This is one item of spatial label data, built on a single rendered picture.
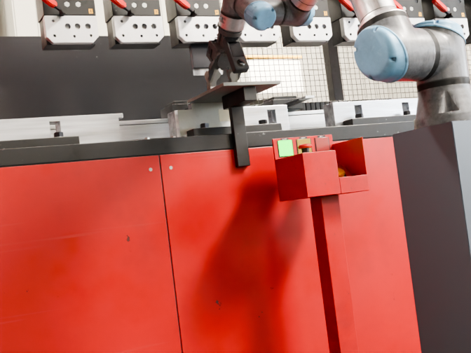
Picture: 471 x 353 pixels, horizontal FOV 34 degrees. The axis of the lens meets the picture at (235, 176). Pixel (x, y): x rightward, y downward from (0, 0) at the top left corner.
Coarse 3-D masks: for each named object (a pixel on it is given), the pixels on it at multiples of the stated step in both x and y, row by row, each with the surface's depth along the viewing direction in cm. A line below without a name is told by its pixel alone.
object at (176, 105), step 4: (168, 104) 257; (172, 104) 251; (176, 104) 252; (180, 104) 253; (184, 104) 253; (168, 108) 254; (172, 108) 251; (176, 108) 252; (180, 108) 252; (184, 108) 253; (164, 112) 258; (168, 112) 254; (164, 116) 258
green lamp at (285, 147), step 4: (284, 140) 221; (288, 140) 221; (280, 144) 220; (284, 144) 220; (288, 144) 221; (280, 148) 220; (284, 148) 220; (288, 148) 221; (292, 148) 221; (280, 152) 220; (284, 152) 220; (288, 152) 221; (292, 152) 221
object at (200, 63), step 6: (192, 48) 237; (198, 48) 237; (204, 48) 238; (192, 54) 236; (198, 54) 237; (204, 54) 238; (192, 60) 237; (198, 60) 237; (204, 60) 238; (192, 66) 237; (198, 66) 237; (204, 66) 238; (198, 72) 238; (204, 72) 238; (222, 72) 241
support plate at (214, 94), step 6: (222, 84) 210; (228, 84) 210; (234, 84) 211; (240, 84) 212; (246, 84) 213; (252, 84) 214; (258, 84) 214; (264, 84) 215; (270, 84) 216; (276, 84) 218; (210, 90) 217; (216, 90) 216; (222, 90) 217; (228, 90) 218; (234, 90) 220; (258, 90) 225; (198, 96) 225; (204, 96) 223; (210, 96) 224; (216, 96) 226; (222, 96) 227; (192, 102) 232; (198, 102) 234; (204, 102) 235; (210, 102) 236
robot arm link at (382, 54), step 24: (360, 0) 167; (384, 0) 165; (360, 24) 168; (384, 24) 162; (408, 24) 163; (360, 48) 164; (384, 48) 159; (408, 48) 160; (432, 48) 163; (384, 72) 160; (408, 72) 162
